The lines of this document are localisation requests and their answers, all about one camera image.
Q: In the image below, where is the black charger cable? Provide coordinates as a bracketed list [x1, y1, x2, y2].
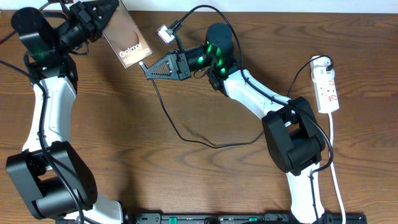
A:
[138, 55, 335, 149]

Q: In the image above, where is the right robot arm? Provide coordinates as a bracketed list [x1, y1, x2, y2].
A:
[140, 22, 331, 223]

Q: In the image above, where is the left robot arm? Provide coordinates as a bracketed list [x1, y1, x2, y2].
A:
[6, 1, 128, 223]

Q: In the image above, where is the white power strip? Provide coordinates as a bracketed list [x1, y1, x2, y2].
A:
[310, 55, 340, 114]

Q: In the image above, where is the black right camera cable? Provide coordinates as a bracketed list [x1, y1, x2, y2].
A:
[169, 4, 334, 224]

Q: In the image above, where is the black camera cable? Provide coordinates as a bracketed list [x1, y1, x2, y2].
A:
[0, 0, 94, 224]
[169, 4, 334, 224]

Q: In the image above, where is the black left camera cable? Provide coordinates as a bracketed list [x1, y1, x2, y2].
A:
[0, 0, 94, 224]

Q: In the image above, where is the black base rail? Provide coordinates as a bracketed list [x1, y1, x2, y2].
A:
[133, 213, 368, 224]

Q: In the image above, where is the white power strip cord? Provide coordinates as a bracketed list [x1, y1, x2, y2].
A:
[328, 112, 347, 224]

